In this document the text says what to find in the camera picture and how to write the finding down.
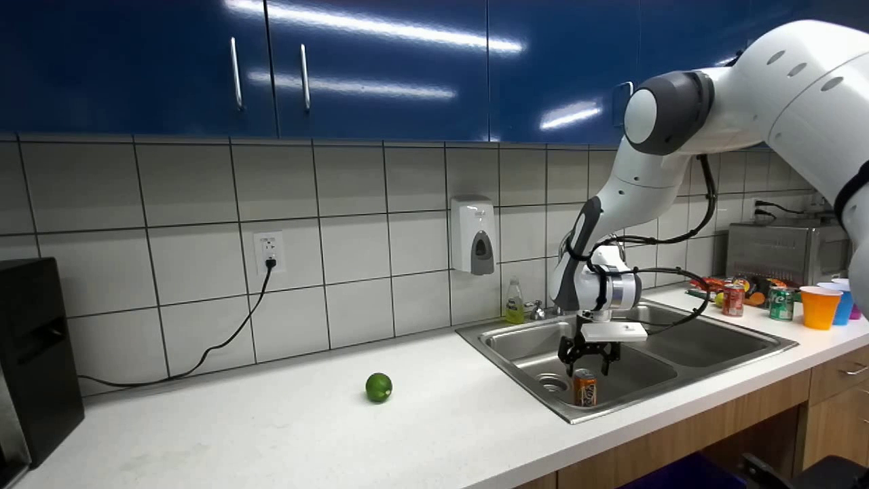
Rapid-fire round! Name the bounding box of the red soda can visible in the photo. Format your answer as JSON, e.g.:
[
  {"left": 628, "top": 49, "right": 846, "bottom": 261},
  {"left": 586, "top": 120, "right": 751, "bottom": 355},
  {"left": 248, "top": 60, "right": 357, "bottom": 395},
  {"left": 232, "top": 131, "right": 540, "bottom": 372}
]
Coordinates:
[{"left": 719, "top": 280, "right": 747, "bottom": 321}]

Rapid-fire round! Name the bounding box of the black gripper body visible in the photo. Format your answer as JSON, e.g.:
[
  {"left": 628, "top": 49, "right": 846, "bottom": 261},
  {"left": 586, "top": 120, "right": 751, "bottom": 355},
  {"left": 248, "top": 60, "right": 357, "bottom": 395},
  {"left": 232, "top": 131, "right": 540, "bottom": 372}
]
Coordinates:
[{"left": 556, "top": 333, "right": 628, "bottom": 362}]

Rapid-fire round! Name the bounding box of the black coffee maker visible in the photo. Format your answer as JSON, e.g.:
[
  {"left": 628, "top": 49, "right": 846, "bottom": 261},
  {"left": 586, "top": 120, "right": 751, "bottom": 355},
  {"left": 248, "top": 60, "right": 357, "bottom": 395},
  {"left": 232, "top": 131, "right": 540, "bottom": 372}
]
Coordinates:
[{"left": 0, "top": 256, "right": 88, "bottom": 470}]

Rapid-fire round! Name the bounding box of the stainless steel double sink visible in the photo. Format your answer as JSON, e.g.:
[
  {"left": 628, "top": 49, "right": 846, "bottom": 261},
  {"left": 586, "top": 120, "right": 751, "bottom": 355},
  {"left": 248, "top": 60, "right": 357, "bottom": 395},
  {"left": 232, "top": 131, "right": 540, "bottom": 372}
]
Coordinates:
[{"left": 456, "top": 296, "right": 802, "bottom": 425}]

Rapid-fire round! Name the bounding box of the orange plastic cup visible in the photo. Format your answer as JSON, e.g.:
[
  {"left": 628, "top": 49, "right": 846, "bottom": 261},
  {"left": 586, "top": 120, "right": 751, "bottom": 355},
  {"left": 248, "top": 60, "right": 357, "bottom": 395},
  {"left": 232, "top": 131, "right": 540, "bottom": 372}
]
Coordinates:
[{"left": 798, "top": 283, "right": 846, "bottom": 330}]

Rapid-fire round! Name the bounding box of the white wall outlet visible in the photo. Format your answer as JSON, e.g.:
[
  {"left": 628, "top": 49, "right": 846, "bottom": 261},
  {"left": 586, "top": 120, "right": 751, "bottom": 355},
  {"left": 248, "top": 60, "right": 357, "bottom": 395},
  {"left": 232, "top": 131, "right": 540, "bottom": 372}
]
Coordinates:
[{"left": 252, "top": 231, "right": 288, "bottom": 272}]

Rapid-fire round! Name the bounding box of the blue cabinet door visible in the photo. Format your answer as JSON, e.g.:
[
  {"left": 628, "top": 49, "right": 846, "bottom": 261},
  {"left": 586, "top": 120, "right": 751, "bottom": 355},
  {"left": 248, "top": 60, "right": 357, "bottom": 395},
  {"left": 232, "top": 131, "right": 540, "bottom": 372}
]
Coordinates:
[
  {"left": 487, "top": 0, "right": 729, "bottom": 148},
  {"left": 266, "top": 0, "right": 495, "bottom": 147},
  {"left": 0, "top": 0, "right": 275, "bottom": 140}
]

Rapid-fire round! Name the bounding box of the green soda can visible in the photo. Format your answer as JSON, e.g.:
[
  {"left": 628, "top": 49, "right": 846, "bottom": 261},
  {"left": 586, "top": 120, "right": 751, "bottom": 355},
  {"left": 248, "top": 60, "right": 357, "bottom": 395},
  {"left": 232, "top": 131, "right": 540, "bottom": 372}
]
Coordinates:
[{"left": 770, "top": 285, "right": 798, "bottom": 322}]

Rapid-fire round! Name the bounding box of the orange soda can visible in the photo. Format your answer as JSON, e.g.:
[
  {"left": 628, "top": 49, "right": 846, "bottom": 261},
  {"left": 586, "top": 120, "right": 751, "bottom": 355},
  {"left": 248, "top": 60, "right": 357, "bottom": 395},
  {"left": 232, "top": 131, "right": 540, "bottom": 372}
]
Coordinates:
[{"left": 571, "top": 366, "right": 603, "bottom": 408}]

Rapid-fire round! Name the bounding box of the wooden drawer front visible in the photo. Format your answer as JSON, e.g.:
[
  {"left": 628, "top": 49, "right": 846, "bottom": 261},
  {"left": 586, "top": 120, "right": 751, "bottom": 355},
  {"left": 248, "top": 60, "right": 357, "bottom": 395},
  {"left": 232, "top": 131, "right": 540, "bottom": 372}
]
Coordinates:
[{"left": 806, "top": 344, "right": 869, "bottom": 408}]

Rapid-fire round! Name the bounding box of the white wall soap dispenser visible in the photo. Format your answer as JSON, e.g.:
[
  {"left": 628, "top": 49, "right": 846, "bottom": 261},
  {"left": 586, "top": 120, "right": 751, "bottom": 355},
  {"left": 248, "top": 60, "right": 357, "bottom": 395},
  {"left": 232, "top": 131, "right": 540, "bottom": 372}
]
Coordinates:
[{"left": 449, "top": 197, "right": 501, "bottom": 276}]

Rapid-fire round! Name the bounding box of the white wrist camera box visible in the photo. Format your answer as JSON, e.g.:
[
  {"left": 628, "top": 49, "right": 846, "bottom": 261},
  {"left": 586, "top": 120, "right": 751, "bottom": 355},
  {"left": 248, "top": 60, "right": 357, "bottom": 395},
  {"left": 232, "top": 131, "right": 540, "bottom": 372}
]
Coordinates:
[{"left": 578, "top": 318, "right": 653, "bottom": 348}]

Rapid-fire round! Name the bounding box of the green lime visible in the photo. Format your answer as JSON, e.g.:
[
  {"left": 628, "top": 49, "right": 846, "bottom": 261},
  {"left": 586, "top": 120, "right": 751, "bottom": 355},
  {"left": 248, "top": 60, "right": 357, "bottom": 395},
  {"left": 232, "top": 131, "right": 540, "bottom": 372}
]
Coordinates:
[{"left": 365, "top": 368, "right": 398, "bottom": 408}]

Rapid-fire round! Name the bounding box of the blue plastic cup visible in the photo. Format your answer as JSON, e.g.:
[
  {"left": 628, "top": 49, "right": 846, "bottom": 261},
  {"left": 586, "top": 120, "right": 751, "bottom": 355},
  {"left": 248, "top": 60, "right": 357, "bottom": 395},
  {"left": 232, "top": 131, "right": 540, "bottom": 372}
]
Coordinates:
[{"left": 828, "top": 276, "right": 857, "bottom": 329}]

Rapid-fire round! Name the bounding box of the black power cord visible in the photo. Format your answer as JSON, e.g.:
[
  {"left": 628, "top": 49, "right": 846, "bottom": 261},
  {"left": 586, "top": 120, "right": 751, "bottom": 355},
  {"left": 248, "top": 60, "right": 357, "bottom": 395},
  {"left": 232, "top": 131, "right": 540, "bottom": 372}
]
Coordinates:
[{"left": 77, "top": 256, "right": 279, "bottom": 391}]

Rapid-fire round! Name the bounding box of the silver cabinet door handle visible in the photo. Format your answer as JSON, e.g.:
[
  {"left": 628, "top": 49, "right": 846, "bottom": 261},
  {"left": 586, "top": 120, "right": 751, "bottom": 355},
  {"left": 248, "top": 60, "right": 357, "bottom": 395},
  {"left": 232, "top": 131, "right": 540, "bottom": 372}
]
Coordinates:
[
  {"left": 225, "top": 36, "right": 248, "bottom": 110},
  {"left": 296, "top": 40, "right": 315, "bottom": 114}
]

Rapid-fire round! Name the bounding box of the green dish soap bottle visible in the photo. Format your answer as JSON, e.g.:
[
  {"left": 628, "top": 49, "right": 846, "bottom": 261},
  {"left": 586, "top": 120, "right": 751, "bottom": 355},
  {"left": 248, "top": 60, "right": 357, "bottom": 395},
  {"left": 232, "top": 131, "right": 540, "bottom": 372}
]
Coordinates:
[{"left": 502, "top": 276, "right": 532, "bottom": 325}]

